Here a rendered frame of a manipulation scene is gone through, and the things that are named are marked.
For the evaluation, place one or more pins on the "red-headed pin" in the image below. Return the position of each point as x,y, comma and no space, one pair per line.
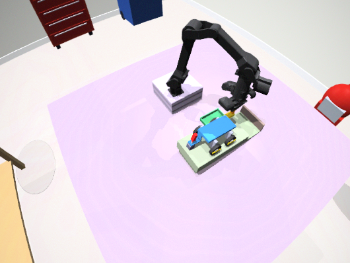
194,137

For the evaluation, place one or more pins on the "small blue trolley with black wheels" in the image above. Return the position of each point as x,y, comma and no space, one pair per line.
213,130

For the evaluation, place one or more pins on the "green tray floor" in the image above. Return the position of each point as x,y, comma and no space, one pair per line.
211,116

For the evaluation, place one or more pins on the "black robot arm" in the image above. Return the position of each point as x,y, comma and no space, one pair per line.
248,69

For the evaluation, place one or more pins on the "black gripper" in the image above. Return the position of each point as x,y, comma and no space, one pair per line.
237,99

